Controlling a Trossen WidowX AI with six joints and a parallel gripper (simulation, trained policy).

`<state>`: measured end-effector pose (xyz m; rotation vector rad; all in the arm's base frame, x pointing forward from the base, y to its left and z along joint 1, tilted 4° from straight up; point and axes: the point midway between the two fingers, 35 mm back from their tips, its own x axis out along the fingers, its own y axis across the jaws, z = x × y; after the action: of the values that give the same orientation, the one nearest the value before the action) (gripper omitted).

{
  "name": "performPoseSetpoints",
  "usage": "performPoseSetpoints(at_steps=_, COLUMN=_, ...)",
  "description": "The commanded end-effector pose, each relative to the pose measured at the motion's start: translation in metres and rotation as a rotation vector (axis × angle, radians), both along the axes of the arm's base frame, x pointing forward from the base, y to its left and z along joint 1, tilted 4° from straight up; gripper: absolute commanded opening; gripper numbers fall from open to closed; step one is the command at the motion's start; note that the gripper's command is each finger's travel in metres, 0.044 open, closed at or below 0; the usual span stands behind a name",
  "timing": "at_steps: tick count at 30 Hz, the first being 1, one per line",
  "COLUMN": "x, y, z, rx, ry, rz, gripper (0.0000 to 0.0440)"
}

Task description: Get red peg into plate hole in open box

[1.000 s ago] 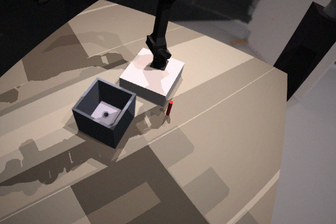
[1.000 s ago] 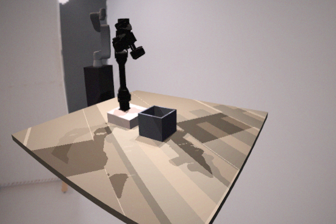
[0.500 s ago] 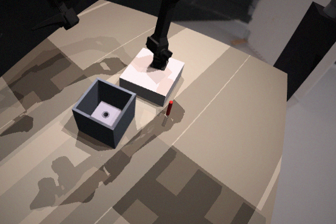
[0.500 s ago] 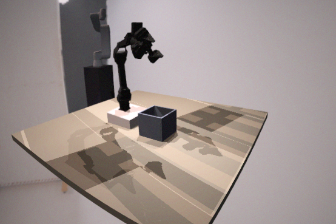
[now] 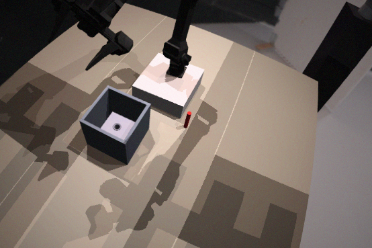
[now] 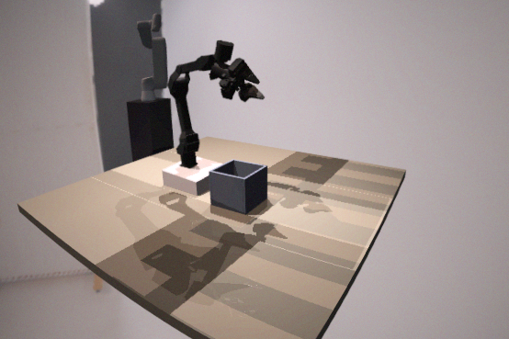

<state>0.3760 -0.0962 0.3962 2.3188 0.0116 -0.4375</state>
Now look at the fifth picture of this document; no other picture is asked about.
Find red peg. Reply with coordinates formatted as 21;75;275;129
184;112;191;128

